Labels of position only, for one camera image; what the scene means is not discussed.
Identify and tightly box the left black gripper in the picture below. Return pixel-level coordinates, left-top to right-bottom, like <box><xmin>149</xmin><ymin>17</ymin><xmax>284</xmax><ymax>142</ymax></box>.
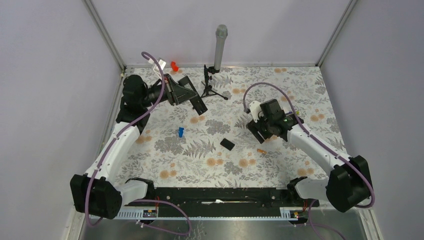
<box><xmin>140</xmin><ymin>73</ymin><xmax>198</xmax><ymax>108</ymax></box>

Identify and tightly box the orange battery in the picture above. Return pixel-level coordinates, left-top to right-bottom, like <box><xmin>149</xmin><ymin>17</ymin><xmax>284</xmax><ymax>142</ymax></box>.
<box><xmin>257</xmin><ymin>148</ymin><xmax>267</xmax><ymax>155</ymax></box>

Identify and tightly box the black battery cover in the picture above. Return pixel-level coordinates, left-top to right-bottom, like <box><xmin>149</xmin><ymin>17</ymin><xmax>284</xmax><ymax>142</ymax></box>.
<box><xmin>220</xmin><ymin>138</ymin><xmax>235</xmax><ymax>151</ymax></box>

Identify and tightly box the black remote control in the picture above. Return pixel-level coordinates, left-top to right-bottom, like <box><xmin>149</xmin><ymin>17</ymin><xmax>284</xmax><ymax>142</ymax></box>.
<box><xmin>190</xmin><ymin>96</ymin><xmax>208</xmax><ymax>116</ymax></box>

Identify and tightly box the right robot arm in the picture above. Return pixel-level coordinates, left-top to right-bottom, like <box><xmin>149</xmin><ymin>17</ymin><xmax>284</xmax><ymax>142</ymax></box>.
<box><xmin>246</xmin><ymin>99</ymin><xmax>374</xmax><ymax>213</ymax></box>

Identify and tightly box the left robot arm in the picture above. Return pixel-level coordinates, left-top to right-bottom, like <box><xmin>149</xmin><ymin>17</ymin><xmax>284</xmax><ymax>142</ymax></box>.
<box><xmin>70</xmin><ymin>73</ymin><xmax>207</xmax><ymax>220</ymax></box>

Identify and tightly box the black microphone tripod stand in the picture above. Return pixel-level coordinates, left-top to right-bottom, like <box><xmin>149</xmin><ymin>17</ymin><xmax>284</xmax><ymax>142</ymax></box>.
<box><xmin>200</xmin><ymin>65</ymin><xmax>229</xmax><ymax>101</ymax></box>

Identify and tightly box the red plastic block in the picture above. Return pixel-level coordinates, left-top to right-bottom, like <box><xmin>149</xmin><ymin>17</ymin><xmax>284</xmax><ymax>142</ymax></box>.
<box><xmin>170</xmin><ymin>61</ymin><xmax>179</xmax><ymax>72</ymax></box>

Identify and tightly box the blue plastic block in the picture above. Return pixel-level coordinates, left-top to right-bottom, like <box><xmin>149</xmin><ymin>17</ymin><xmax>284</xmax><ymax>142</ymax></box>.
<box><xmin>178</xmin><ymin>127</ymin><xmax>185</xmax><ymax>138</ymax></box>

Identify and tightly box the grey microphone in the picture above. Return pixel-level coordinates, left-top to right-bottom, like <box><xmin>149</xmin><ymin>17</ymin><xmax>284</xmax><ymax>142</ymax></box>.
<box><xmin>213</xmin><ymin>24</ymin><xmax>228</xmax><ymax>72</ymax></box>

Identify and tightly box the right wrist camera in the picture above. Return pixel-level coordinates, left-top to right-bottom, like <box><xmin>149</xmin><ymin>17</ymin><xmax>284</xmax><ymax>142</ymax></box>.
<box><xmin>249</xmin><ymin>100</ymin><xmax>263</xmax><ymax>123</ymax></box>

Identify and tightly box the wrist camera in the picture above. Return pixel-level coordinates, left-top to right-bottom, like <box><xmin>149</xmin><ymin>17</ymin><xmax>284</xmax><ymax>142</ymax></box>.
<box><xmin>148</xmin><ymin>58</ymin><xmax>167</xmax><ymax>80</ymax></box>
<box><xmin>249</xmin><ymin>100</ymin><xmax>263</xmax><ymax>123</ymax></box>

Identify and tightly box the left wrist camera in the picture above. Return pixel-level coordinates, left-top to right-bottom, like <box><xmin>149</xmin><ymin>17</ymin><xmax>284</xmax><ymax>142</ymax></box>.
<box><xmin>148</xmin><ymin>58</ymin><xmax>167</xmax><ymax>80</ymax></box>

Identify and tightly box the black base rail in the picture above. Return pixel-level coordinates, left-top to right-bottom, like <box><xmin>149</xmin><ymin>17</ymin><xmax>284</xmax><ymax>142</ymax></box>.
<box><xmin>118</xmin><ymin>187</ymin><xmax>320</xmax><ymax>220</ymax></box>

